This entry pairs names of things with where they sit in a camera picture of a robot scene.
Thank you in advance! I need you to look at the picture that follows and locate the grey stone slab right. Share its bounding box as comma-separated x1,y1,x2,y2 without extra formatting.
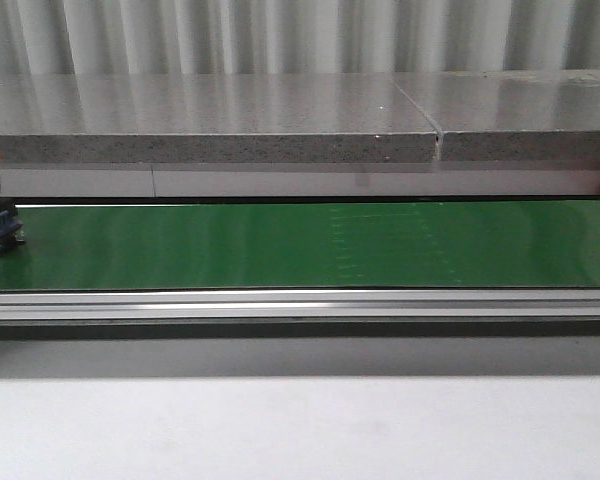
393,70,600,169

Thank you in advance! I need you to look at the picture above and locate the aluminium conveyor side rail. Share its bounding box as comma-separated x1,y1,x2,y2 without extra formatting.
0,288,600,327

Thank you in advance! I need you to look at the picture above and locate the white pleated curtain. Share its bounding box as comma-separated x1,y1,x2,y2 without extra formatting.
0,1,600,74

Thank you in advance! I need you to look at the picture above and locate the grey stone slab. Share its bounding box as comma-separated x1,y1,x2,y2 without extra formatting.
0,74,437,165
393,70,600,169

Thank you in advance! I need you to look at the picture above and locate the grey stone slab left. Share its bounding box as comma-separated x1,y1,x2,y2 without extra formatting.
0,74,437,165

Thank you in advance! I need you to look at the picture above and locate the green conveyor belt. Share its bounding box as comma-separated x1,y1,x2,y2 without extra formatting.
0,200,600,291

